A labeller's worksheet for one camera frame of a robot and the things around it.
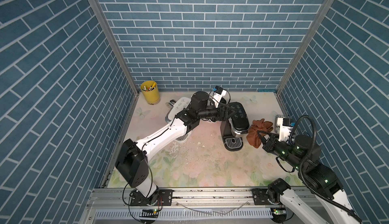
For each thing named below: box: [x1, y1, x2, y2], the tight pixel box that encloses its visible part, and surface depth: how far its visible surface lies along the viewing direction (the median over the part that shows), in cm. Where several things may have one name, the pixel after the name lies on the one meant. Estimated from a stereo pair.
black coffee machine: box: [220, 101, 250, 152], surface depth 81 cm
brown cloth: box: [246, 118, 274, 149], surface depth 65 cm
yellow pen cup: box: [140, 80, 161, 105], surface depth 110 cm
